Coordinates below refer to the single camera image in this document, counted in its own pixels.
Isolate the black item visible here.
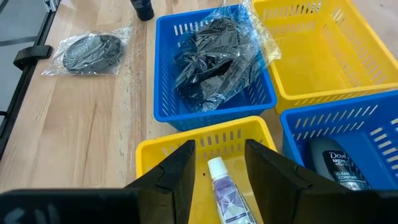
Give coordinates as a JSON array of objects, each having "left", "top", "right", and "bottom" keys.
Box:
[
  {"left": 172, "top": 1, "right": 282, "bottom": 114},
  {"left": 40, "top": 26, "right": 133, "bottom": 77}
]

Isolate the black frame clamp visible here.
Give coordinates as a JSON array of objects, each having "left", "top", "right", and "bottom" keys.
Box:
[{"left": 12, "top": 45, "right": 53, "bottom": 71}]

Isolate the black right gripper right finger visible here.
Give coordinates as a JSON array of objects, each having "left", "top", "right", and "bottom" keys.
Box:
[{"left": 244, "top": 139, "right": 374, "bottom": 224}]

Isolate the lavender toothpaste tube white cap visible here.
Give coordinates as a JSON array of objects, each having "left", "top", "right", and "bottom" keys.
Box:
[{"left": 207, "top": 156, "right": 259, "bottom": 224}]

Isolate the grey Dove roll-on deodorant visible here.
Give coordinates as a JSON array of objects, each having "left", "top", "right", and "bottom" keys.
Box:
[{"left": 307, "top": 138, "right": 373, "bottom": 191}]

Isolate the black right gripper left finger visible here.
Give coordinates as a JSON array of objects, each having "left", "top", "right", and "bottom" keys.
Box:
[{"left": 124, "top": 139, "right": 197, "bottom": 224}]

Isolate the yellow slotted plastic basket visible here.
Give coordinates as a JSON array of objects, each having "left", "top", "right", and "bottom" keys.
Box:
[
  {"left": 252, "top": 0, "right": 398, "bottom": 114},
  {"left": 135, "top": 115, "right": 277, "bottom": 224}
]

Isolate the blue slotted plastic basket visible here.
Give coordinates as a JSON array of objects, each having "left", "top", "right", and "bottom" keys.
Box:
[
  {"left": 279, "top": 90, "right": 398, "bottom": 190},
  {"left": 153, "top": 4, "right": 278, "bottom": 132}
]

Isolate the black table frame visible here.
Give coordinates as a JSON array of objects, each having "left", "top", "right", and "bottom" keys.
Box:
[{"left": 0, "top": 0, "right": 62, "bottom": 159}]

